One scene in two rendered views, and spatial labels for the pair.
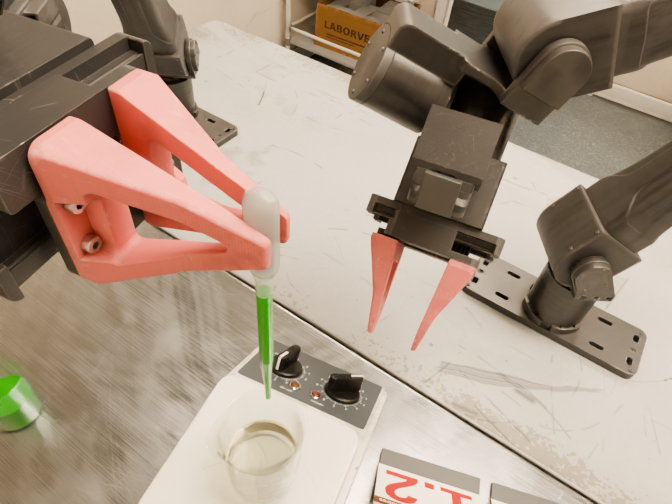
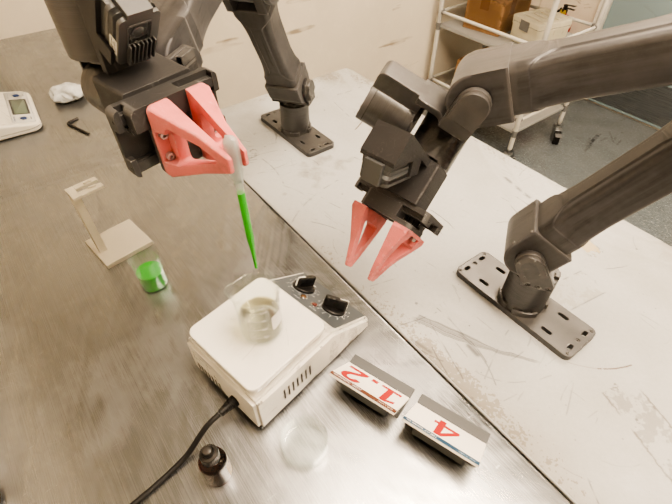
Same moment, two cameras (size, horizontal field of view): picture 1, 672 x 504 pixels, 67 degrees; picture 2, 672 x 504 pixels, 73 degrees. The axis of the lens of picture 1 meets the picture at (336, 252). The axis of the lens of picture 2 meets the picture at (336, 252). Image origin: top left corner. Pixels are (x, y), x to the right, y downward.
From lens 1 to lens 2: 23 cm
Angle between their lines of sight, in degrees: 17
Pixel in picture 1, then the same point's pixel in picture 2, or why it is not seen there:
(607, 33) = (502, 85)
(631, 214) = (556, 221)
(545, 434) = (477, 377)
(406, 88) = (383, 112)
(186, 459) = (223, 312)
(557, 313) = (516, 298)
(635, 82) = not seen: outside the picture
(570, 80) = (476, 113)
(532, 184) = not seen: hidden behind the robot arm
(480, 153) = (396, 149)
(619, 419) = (543, 383)
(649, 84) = not seen: outside the picture
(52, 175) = (153, 119)
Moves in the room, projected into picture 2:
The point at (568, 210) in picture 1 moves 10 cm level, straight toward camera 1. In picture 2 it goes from (523, 216) to (470, 249)
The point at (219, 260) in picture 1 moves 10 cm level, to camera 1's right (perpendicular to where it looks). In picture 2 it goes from (214, 167) to (325, 199)
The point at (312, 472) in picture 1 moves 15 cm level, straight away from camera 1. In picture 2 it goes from (289, 336) to (343, 253)
